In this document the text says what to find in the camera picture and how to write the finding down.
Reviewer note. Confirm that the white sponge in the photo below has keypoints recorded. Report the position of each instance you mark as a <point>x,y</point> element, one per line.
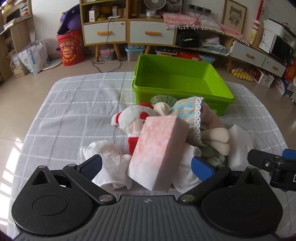
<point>240,143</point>

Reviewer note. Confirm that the pink tablecloth with pompoms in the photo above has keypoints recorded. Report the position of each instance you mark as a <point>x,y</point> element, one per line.
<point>185,20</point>

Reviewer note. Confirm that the red printed bucket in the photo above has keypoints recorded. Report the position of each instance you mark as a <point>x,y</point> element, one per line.
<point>69,48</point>

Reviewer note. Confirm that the plush doll with lace dress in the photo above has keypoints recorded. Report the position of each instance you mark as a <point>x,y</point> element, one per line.
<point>185,109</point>

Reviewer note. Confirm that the clear storage box pink contents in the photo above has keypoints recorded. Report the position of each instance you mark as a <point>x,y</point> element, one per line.
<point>106,53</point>

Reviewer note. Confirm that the red white santa plush toy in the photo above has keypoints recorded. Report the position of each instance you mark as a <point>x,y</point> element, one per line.
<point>131,118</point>

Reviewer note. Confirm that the red cardboard box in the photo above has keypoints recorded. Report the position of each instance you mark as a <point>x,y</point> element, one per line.
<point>187,55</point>

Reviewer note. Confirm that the black microwave oven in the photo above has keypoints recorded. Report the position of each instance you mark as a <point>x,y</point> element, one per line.
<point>281,48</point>

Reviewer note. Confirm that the green plastic bin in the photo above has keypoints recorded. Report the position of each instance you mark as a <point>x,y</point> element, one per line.
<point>175,74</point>

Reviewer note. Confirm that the pink sponge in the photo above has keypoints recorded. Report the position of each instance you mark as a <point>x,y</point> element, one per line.
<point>157,153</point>

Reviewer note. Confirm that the black case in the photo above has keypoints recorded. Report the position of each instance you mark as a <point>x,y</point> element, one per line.
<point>187,38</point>

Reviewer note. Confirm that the blue white cardboard box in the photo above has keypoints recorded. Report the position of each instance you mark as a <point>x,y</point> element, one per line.
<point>285,88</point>

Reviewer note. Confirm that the low wooden tv stand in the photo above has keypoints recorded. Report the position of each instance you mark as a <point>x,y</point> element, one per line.
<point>152,32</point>

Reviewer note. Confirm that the small white desk fan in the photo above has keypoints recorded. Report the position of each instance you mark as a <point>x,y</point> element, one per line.
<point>154,5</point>

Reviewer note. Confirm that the wooden shelf cabinet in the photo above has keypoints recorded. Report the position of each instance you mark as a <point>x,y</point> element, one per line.
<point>104,30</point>

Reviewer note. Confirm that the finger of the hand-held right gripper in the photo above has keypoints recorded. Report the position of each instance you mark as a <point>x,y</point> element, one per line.
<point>290,154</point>
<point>261,160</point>

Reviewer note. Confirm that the white printer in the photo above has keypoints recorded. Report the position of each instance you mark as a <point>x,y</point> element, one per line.
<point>279,29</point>

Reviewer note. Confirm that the red gift bag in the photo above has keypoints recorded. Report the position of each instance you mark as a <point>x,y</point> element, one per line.
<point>291,69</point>

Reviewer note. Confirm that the framed cartoon girl picture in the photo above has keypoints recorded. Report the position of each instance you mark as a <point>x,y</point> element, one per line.
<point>234,15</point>

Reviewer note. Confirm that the yellow egg cartons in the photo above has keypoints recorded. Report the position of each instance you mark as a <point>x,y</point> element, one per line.
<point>241,74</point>

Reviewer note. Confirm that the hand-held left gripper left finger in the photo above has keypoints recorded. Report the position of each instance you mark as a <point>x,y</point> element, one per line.
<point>92,165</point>

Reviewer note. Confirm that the white cloth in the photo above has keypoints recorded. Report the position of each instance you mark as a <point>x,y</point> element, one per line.
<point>108,157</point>
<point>185,166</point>

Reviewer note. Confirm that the white paper bag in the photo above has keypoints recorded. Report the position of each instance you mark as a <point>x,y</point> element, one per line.
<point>32,58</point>

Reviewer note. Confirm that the white printed cardboard box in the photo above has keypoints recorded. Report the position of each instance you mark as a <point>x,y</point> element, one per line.
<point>262,77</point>

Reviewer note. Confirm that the clear storage box blue lid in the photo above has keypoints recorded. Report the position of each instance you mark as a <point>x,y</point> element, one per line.
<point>134,53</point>

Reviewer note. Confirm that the wooden desk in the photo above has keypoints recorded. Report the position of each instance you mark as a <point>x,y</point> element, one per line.
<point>16,34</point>

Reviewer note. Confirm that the grey checked blanket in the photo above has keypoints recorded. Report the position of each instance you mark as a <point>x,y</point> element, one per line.
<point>69,111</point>

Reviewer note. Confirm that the grey-green cloth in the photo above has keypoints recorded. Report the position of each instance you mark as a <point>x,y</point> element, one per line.
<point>210,154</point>

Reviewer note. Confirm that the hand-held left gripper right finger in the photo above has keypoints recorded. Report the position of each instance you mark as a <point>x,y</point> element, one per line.
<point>202,168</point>

